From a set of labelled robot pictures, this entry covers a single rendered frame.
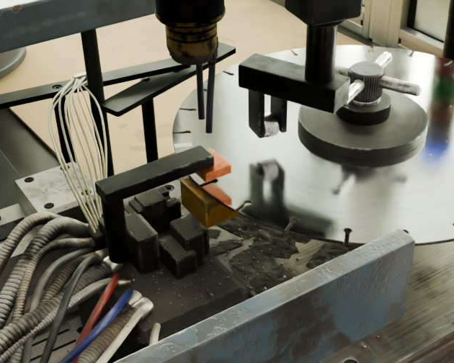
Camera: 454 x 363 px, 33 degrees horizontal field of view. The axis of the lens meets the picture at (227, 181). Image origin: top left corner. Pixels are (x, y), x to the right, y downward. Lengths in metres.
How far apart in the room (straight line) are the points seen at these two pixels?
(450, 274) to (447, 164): 0.10
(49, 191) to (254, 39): 0.68
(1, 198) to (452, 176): 0.46
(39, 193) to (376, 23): 0.76
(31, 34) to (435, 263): 0.41
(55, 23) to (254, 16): 0.74
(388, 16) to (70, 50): 0.53
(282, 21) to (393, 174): 0.81
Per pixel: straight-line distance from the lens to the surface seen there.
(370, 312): 0.48
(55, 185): 0.72
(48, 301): 0.57
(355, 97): 0.65
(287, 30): 1.35
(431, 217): 0.57
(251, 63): 0.60
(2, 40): 0.70
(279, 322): 0.43
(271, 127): 0.61
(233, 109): 0.69
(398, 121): 0.66
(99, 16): 0.72
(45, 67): 1.27
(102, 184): 0.55
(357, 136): 0.64
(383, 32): 1.31
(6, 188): 0.84
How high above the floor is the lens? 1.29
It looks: 34 degrees down
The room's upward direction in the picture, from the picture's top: 2 degrees counter-clockwise
